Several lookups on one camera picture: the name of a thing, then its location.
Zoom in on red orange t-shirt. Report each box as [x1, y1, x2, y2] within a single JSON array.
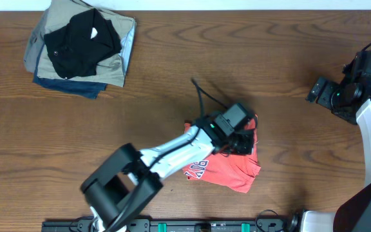
[[182, 115, 262, 194]]

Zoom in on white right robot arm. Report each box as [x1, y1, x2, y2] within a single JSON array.
[[300, 77, 371, 232]]

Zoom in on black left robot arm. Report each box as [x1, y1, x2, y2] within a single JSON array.
[[81, 118, 261, 231]]

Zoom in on light blue folded garment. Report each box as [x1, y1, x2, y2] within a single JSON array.
[[119, 21, 137, 75]]

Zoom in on navy blue folded garment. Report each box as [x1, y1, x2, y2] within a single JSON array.
[[33, 50, 107, 99]]

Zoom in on black folded shirt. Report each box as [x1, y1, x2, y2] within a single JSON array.
[[44, 9, 122, 79]]

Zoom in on grey folded garment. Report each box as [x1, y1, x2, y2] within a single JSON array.
[[23, 9, 49, 73]]

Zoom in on right green rail clamp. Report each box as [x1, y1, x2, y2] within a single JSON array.
[[241, 223, 251, 232]]

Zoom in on green rail clamp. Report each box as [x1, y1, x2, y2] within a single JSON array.
[[158, 223, 167, 232], [241, 223, 251, 232]]

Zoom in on left green rail clamp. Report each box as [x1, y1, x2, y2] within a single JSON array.
[[158, 223, 167, 232]]

